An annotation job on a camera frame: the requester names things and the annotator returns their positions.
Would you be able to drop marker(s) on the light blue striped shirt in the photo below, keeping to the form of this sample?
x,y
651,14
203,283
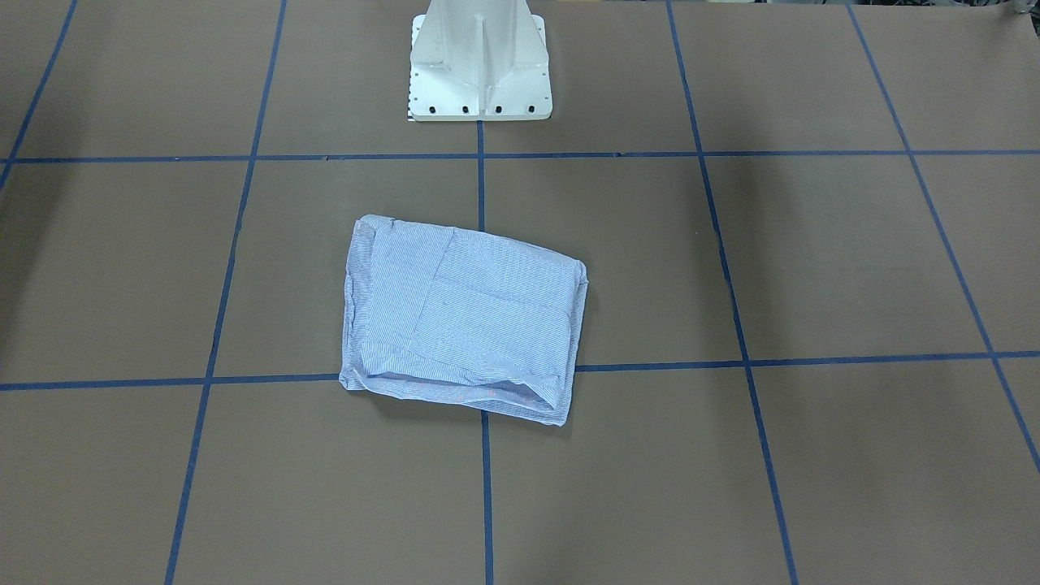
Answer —
x,y
459,317

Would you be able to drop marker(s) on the brown paper table cover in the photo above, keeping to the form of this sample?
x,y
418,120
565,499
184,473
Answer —
x,y
810,346

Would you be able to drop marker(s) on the white central pedestal column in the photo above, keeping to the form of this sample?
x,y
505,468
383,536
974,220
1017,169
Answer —
x,y
477,61

